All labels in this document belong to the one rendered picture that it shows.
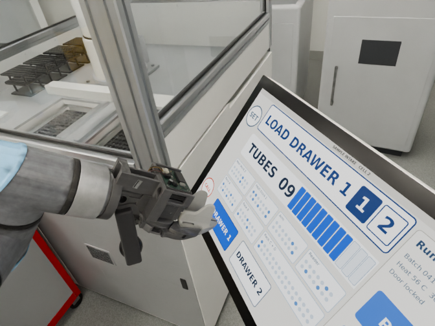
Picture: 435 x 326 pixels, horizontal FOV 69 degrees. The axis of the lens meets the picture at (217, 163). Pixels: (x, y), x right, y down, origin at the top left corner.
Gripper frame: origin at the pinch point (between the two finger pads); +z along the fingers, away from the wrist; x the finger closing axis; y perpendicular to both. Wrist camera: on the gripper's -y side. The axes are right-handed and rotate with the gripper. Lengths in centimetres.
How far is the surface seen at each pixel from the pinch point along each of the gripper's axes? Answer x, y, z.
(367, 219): -19.3, 19.5, 2.5
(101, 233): 46, -47, 5
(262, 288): -14.6, 1.4, 2.5
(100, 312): 59, -108, 30
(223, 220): 0.1, 1.4, 2.5
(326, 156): -9.3, 22.0, 2.5
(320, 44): 250, 75, 221
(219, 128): 46, 4, 23
